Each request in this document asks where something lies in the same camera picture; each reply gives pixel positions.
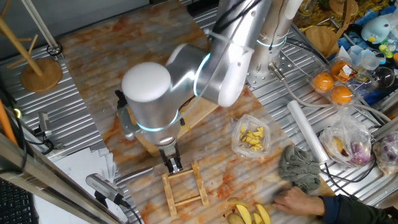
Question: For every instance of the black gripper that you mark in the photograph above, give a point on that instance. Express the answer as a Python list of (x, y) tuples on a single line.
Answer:
[(170, 154)]

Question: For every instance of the steel kitchen knife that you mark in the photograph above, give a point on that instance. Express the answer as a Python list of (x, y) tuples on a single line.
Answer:
[(133, 174)]

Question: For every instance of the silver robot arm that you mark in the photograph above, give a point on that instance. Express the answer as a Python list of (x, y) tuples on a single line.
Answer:
[(186, 74)]

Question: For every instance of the dark sleeved forearm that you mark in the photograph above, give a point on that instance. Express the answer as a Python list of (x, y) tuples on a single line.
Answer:
[(357, 211)]

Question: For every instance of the person bare hand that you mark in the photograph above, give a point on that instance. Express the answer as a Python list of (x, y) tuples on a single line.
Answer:
[(300, 202)]

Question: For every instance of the wooden knife rack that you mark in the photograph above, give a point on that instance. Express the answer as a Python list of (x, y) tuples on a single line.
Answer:
[(169, 199)]

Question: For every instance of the wooden cutting board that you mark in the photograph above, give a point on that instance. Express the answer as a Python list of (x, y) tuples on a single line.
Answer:
[(202, 112)]

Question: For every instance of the whole brown potato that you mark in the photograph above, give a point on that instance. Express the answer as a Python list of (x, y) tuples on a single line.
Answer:
[(234, 218)]

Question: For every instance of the plastic bag of potato pieces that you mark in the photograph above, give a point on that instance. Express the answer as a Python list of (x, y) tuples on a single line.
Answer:
[(245, 119)]

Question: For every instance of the small yellow potato wedge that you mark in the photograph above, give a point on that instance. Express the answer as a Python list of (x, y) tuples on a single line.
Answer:
[(257, 218)]

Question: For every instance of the white paper sheet stack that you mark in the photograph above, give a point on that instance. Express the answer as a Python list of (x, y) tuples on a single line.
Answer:
[(71, 174)]

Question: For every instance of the grey green cloth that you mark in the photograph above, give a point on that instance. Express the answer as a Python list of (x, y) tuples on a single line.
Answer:
[(298, 168)]

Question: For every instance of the orange marble pattern mat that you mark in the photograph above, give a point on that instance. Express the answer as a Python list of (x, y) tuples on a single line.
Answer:
[(93, 62)]

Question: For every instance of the white plastic wrap roll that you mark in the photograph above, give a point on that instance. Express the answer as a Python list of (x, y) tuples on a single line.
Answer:
[(306, 130)]

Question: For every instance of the metal robot mounting plate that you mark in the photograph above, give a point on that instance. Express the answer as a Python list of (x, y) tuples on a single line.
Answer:
[(289, 67)]

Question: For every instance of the wooden round base stand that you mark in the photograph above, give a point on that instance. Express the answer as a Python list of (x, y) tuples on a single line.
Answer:
[(42, 77)]

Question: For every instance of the black keyboard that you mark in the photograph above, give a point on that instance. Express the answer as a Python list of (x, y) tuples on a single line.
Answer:
[(15, 205)]

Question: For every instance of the orange pole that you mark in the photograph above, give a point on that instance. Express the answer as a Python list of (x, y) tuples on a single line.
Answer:
[(6, 124)]

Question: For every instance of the purple onion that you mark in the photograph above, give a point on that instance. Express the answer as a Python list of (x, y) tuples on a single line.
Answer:
[(360, 154)]

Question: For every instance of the orange fruit with label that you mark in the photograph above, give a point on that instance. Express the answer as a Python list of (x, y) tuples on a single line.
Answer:
[(337, 67)]

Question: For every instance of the wooden disc with stick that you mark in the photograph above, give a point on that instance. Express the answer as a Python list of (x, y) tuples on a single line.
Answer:
[(321, 40)]

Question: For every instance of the white rod stand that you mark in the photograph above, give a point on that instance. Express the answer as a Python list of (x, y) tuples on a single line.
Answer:
[(40, 24)]

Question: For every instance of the clear plastic fruit container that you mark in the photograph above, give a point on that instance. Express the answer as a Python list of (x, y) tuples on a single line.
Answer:
[(354, 82)]

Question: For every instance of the clear glass jar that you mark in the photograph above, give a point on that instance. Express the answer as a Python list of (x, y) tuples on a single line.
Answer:
[(306, 7)]

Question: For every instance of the clear bag of purple vegetables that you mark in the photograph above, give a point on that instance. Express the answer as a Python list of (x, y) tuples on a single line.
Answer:
[(388, 155)]

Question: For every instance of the clear plastic cups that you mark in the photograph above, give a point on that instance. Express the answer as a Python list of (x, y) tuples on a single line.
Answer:
[(363, 59)]

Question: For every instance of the clear glass bowl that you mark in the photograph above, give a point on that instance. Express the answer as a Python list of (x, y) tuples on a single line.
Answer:
[(384, 77)]

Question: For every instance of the green yellow toy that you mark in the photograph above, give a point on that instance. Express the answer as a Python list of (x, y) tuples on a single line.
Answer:
[(385, 51)]

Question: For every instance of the blue plush toy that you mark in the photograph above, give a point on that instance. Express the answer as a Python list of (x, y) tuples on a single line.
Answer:
[(374, 29)]

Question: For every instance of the grey camera mounting bracket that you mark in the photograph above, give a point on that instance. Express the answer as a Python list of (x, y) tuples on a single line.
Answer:
[(124, 124)]

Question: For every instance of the grey cylindrical camera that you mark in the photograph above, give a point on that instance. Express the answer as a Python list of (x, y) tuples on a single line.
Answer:
[(102, 186)]

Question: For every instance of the steel frame rail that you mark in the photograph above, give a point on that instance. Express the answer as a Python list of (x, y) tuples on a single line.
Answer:
[(46, 183)]

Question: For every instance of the grey camera on clamp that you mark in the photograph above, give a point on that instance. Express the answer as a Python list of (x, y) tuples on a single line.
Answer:
[(44, 123)]

